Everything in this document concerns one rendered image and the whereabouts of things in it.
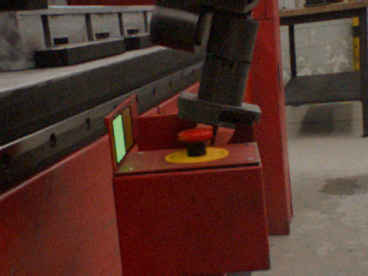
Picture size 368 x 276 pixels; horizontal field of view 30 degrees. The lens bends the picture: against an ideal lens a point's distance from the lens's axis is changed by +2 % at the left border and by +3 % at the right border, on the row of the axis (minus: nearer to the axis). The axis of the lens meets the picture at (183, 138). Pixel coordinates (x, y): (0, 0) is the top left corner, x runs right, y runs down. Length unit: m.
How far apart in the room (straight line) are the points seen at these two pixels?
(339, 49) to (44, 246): 7.24
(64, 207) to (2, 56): 0.31
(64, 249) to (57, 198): 0.07
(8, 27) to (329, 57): 7.01
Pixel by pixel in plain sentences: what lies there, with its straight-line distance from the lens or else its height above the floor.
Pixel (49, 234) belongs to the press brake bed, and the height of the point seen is 0.69.
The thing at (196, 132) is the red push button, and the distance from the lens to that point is 0.73.
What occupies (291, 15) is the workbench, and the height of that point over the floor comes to 0.86.
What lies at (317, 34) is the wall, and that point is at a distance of 7.96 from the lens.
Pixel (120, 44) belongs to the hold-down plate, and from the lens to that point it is 1.34.
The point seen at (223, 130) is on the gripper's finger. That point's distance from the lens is 0.81.
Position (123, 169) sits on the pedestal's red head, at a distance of 0.72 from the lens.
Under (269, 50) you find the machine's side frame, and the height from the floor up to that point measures 0.77.
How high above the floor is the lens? 0.93
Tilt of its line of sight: 10 degrees down
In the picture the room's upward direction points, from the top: 6 degrees counter-clockwise
